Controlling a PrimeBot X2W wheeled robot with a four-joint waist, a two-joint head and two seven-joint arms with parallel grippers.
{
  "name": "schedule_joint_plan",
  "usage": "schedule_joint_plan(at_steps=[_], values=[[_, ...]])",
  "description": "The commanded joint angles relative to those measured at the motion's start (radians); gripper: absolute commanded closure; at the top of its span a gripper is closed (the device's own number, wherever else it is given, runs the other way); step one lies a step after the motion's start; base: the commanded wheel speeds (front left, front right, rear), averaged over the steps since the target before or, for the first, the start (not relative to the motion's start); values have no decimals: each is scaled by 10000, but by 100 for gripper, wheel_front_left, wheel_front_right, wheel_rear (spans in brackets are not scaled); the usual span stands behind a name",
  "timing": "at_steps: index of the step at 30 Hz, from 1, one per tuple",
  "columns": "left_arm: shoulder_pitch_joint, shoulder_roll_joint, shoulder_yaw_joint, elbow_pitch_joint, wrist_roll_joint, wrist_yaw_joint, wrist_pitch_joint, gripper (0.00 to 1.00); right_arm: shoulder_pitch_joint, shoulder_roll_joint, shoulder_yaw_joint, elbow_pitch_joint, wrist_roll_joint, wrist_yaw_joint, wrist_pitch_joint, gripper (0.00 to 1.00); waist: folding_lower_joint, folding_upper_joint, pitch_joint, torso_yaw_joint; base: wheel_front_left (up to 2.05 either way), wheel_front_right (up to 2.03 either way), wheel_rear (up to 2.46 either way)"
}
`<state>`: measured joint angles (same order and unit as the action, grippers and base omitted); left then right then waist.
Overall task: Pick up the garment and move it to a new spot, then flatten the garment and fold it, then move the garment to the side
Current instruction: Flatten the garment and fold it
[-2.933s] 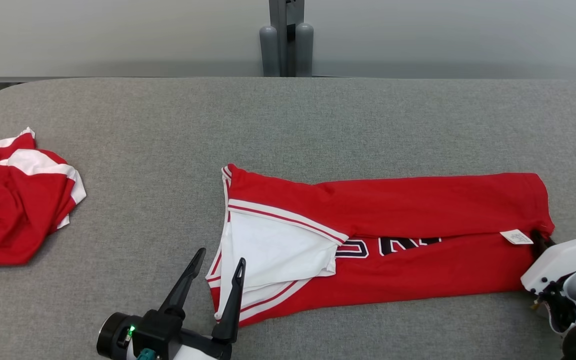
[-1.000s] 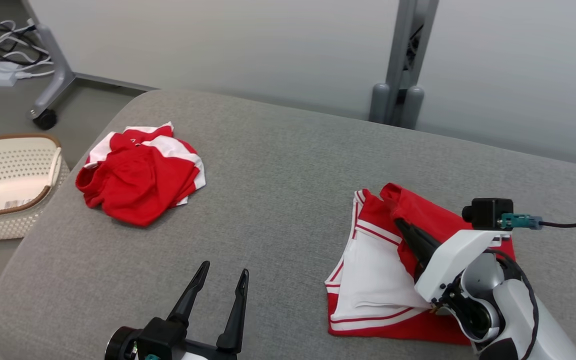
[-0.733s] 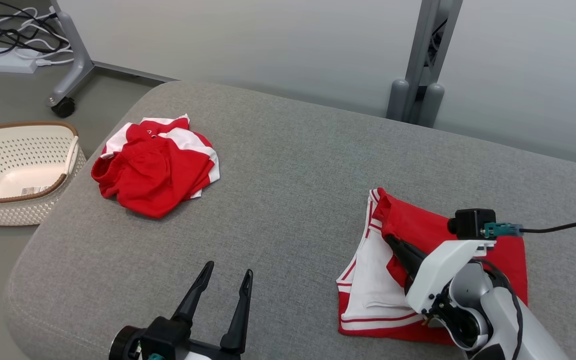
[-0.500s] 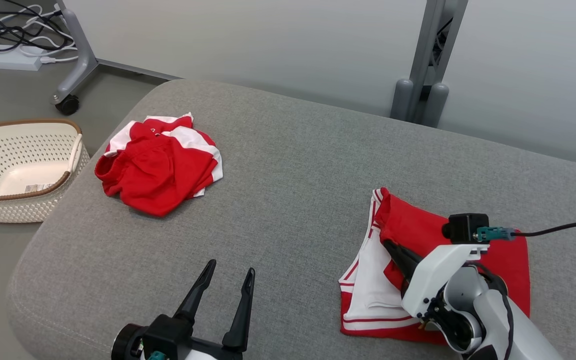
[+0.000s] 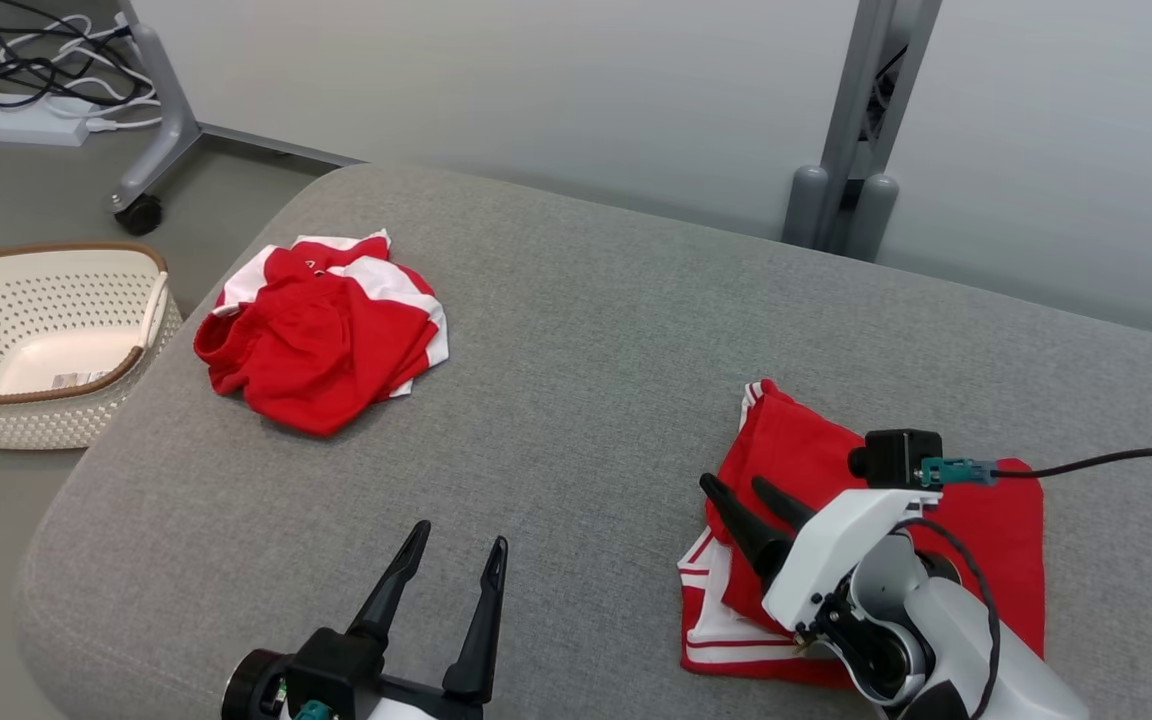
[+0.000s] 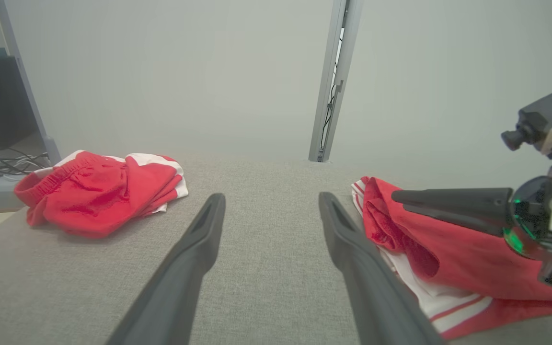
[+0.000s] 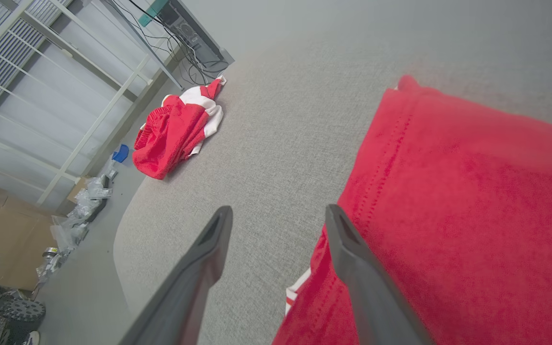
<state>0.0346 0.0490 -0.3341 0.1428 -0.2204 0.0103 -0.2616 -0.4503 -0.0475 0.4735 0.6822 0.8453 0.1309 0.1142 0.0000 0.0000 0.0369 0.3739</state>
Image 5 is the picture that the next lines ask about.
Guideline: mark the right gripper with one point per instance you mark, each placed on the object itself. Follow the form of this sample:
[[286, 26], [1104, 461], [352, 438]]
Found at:
[[836, 545]]

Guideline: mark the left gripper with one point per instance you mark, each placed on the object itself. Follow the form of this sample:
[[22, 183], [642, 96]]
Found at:
[[256, 690]]

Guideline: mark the red white basketball jersey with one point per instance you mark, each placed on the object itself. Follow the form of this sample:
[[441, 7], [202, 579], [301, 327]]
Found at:
[[796, 440]]

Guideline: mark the red shorts with white stripe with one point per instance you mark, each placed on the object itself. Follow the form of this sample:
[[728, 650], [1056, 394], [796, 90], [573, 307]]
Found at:
[[316, 350]]

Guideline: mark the grey fabric sofa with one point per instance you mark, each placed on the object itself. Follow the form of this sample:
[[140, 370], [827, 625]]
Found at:
[[586, 350]]

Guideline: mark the paper label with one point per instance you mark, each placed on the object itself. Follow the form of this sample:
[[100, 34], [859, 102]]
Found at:
[[78, 380]]

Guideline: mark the white frosted partition panel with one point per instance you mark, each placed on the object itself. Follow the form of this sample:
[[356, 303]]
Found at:
[[496, 80], [1066, 150]]

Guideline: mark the black caster wheel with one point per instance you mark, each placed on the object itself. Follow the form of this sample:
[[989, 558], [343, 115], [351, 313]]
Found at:
[[139, 215]]

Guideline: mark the grey partition leg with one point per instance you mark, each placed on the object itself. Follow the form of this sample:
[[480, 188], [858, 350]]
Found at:
[[171, 100]]

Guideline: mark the white power adapter box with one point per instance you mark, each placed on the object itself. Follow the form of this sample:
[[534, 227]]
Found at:
[[26, 122]]

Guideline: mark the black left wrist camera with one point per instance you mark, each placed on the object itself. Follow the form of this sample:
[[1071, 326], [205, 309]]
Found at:
[[331, 665]]

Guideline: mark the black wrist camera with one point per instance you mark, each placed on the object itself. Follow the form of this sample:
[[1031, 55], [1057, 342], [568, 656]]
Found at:
[[896, 455], [331, 665]]

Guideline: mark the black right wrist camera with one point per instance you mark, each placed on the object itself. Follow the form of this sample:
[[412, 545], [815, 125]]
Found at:
[[896, 455]]

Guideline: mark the grey cylindrical post foot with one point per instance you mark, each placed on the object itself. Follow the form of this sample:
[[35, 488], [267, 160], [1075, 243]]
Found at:
[[871, 220], [804, 210]]

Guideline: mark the grey metal partition post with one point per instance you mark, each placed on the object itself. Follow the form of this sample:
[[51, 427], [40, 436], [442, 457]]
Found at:
[[854, 100]]

